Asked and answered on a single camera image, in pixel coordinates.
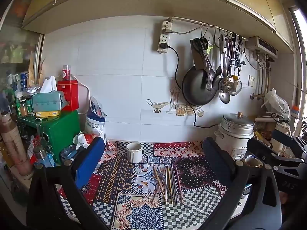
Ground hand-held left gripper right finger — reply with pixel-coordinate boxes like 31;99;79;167
203;136;282;230

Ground small beige cup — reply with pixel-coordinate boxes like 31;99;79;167
244;156;264;168

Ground black power cable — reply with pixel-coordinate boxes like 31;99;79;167
160;43;220;128

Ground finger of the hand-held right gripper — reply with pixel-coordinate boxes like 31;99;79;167
247;138;307;170
272;129;307;159

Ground perforated metal skimmer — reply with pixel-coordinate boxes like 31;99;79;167
219;77;234;93

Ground metal hanging rail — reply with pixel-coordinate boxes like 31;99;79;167
171;17;247;40

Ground white and blue bag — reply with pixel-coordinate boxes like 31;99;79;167
86;96;107;144

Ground black kitchen scissors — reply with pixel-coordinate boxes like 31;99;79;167
193;37;209;53

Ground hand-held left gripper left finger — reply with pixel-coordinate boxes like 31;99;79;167
26;136;113;230

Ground pinkish paper roll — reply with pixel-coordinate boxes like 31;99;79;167
0;111;34;178

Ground white water heater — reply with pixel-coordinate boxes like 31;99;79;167
246;36;279;58

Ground patchwork patterned tablecloth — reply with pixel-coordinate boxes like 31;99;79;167
58;140;243;230

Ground white ribbed ceramic cup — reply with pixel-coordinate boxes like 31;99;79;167
126;142;143;163

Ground white rice cooker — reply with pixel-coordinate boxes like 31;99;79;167
214;129;250;160

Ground red tin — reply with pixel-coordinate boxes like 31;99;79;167
57;80;79;112

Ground black wok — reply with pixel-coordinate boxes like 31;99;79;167
182;66;220;106

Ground green metal box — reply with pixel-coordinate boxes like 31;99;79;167
17;110;81;164

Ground red and white plastic bag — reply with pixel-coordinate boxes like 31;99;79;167
73;132;100;150

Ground pile of coloured chopsticks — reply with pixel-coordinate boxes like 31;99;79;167
152;165;185;205

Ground aluminium steamer pot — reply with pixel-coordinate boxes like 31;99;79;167
220;111;255;139

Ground white kettle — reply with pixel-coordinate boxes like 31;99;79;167
270;121;292;156

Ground round mesh strainer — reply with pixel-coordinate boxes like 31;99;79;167
230;80;243;96

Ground white power strip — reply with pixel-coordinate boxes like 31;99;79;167
157;20;173;54

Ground teal tissue box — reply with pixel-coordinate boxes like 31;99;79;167
31;76;66;113

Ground flat yellow box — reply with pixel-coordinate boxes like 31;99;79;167
32;111;61;118

